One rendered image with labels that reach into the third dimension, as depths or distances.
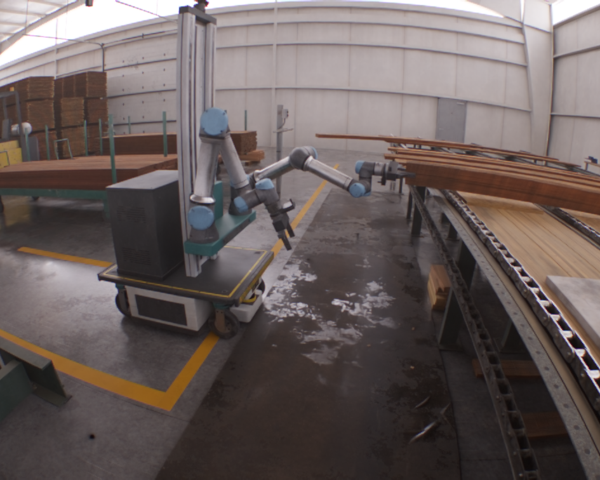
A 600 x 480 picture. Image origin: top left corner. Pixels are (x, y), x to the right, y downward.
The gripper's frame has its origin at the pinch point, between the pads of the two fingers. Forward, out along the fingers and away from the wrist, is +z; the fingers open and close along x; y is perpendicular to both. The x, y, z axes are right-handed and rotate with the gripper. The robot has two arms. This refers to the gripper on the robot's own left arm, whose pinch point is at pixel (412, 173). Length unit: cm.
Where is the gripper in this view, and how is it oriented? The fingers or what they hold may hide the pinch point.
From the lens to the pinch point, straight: 198.9
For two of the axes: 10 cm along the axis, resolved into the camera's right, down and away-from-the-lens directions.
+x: 3.3, -6.5, 6.8
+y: -1.1, -7.4, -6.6
